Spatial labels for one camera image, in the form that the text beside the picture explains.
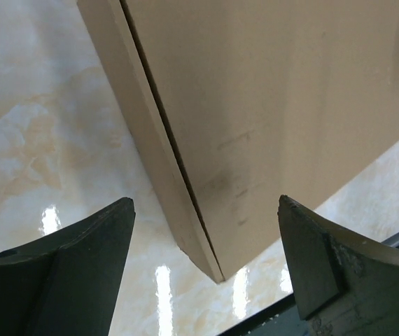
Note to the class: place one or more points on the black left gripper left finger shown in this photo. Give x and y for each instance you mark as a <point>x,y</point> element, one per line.
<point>67,282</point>

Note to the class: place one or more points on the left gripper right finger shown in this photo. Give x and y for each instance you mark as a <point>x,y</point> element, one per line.
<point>343,282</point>

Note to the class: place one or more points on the brown cardboard box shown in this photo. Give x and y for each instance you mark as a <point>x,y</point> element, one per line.
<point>234,103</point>

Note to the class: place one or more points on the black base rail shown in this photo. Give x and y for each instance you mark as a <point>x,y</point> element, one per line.
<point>280,318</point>

